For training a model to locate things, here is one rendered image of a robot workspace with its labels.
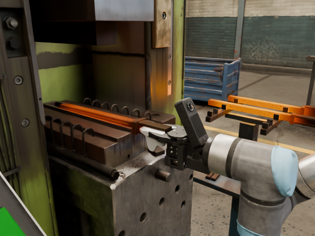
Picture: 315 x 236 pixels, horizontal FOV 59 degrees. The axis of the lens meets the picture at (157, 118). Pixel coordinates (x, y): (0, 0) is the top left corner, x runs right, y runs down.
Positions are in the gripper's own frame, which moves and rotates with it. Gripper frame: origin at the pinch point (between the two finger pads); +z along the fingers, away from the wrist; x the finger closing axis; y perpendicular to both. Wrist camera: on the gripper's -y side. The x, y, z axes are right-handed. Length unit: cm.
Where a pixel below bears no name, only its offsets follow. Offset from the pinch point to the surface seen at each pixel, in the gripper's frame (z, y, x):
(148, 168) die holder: -3.0, 10.2, -2.9
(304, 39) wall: 92, 9, 748
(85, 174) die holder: 6.5, 9.3, -15.8
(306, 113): -29, 8, 64
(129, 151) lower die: 2.9, 6.6, -3.6
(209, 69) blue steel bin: 148, 38, 336
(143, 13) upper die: 2.4, -28.3, 3.0
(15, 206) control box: -9.5, -2.1, -39.7
